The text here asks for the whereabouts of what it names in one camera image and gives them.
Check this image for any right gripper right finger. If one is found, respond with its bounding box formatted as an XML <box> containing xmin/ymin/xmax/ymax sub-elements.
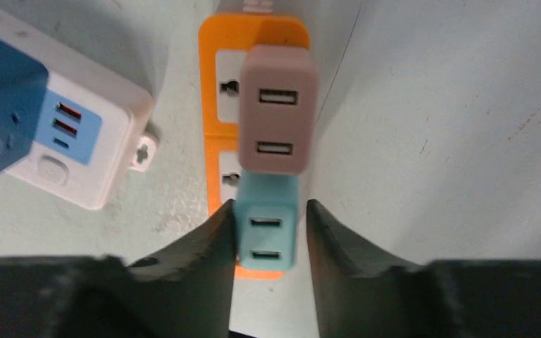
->
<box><xmin>306</xmin><ymin>199</ymin><xmax>541</xmax><ymax>337</ymax></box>

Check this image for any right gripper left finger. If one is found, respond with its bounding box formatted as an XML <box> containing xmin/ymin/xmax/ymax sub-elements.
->
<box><xmin>0</xmin><ymin>202</ymin><xmax>236</xmax><ymax>337</ymax></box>

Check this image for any teal plug adapter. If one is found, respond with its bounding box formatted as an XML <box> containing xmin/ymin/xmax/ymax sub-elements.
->
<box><xmin>232</xmin><ymin>170</ymin><xmax>299</xmax><ymax>272</ymax></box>

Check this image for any white multicolour power strip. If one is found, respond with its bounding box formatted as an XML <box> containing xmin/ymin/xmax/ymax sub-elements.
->
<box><xmin>0</xmin><ymin>9</ymin><xmax>156</xmax><ymax>210</ymax></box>

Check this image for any pink plug adapter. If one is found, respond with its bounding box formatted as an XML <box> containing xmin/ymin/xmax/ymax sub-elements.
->
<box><xmin>238</xmin><ymin>44</ymin><xmax>320</xmax><ymax>175</ymax></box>

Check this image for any orange power strip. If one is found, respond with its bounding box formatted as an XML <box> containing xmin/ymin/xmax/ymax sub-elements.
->
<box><xmin>198</xmin><ymin>13</ymin><xmax>312</xmax><ymax>280</ymax></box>

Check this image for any blue cube socket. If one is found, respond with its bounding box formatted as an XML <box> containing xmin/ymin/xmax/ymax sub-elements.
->
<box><xmin>0</xmin><ymin>40</ymin><xmax>49</xmax><ymax>173</ymax></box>

